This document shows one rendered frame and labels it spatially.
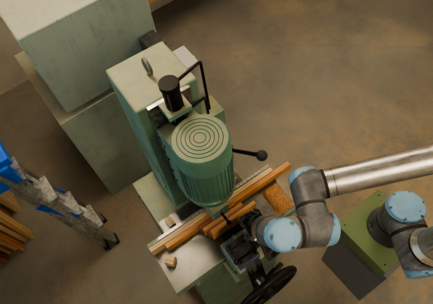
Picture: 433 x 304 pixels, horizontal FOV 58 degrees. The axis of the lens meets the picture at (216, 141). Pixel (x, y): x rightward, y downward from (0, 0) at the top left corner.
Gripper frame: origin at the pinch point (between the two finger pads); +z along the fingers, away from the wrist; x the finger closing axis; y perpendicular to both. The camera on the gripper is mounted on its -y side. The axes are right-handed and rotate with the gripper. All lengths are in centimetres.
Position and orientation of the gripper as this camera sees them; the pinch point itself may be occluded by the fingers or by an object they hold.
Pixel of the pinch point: (249, 229)
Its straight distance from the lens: 143.1
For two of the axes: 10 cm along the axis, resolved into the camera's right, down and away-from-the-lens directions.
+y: -5.3, -8.5, -0.1
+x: -8.2, 5.1, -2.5
